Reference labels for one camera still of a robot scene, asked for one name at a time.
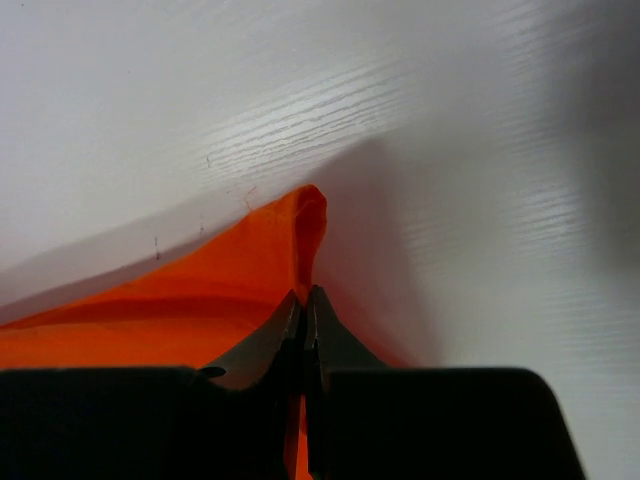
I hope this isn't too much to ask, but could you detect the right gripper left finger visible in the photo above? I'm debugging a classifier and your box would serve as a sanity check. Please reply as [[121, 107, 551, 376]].
[[1, 294, 303, 479]]

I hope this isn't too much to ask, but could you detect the orange t shirt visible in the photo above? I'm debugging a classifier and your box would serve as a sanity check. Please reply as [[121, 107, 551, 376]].
[[0, 183, 329, 480]]

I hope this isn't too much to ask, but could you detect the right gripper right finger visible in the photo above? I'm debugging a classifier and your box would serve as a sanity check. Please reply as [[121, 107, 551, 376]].
[[304, 287, 585, 479]]

